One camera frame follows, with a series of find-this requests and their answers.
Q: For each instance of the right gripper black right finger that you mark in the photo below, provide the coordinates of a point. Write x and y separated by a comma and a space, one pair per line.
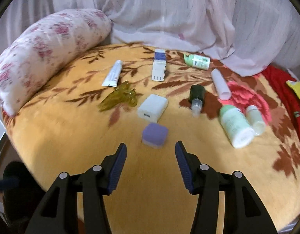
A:
244, 211

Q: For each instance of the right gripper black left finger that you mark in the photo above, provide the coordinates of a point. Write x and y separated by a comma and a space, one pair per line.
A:
57, 211

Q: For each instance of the large green white bottle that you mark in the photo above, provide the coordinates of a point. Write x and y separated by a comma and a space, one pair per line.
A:
236, 126

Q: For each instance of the small pale green bottle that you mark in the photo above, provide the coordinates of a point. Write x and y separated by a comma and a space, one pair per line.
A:
255, 119

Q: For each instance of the purple square sponge block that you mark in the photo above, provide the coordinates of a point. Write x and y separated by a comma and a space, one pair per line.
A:
154, 135

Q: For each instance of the white cylindrical tube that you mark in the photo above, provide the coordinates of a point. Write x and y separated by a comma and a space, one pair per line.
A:
222, 89

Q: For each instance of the dark green spray bottle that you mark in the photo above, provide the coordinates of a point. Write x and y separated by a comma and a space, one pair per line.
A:
196, 99

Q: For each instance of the yellow transparent hair claw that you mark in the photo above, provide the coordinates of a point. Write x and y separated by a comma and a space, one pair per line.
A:
123, 93

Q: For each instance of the yellow cartoon pillow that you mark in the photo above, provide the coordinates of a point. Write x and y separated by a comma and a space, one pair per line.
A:
295, 86

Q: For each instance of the white rectangular plastic box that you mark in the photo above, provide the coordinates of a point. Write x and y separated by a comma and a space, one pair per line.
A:
152, 108

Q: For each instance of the red blanket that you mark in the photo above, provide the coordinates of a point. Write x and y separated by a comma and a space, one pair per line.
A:
277, 78

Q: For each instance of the white ointment tube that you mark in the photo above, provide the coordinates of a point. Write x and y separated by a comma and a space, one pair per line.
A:
112, 77

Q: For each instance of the yellow floral fleece blanket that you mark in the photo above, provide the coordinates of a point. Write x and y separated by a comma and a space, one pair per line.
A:
62, 130

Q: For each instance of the floral white bolster pillow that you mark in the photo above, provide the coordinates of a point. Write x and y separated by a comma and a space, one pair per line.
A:
43, 49

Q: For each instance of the green white lotion bottle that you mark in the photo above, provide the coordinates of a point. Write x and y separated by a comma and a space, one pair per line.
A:
197, 61

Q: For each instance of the blue white medicine box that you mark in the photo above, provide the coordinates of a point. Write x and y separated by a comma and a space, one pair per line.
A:
159, 65

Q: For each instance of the white sheer mosquito net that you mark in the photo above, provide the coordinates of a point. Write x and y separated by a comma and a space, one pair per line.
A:
246, 35

